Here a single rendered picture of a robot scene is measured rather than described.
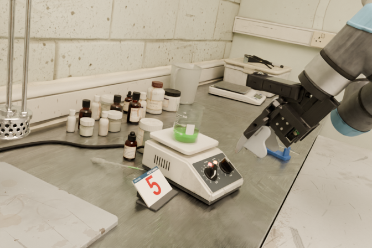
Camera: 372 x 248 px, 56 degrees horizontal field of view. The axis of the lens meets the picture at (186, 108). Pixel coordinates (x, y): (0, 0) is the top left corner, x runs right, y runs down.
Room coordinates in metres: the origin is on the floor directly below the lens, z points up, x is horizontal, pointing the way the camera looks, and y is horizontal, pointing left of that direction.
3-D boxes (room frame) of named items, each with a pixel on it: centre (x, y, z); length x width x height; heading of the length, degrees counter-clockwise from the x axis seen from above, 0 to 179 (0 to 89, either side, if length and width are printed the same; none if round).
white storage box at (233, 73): (2.01, -0.37, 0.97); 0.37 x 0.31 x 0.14; 155
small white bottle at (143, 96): (1.10, 0.14, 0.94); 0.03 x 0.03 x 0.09
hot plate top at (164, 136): (0.76, -0.01, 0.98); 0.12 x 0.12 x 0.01; 53
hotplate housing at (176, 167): (0.74, -0.03, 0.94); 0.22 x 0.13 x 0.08; 53
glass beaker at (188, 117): (0.74, -0.01, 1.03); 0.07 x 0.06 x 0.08; 58
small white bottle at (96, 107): (1.02, 0.27, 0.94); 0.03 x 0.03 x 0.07
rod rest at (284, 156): (0.99, -0.28, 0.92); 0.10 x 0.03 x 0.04; 45
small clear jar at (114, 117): (0.95, 0.20, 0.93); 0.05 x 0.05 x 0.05
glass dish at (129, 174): (0.67, 0.08, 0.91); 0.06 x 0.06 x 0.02
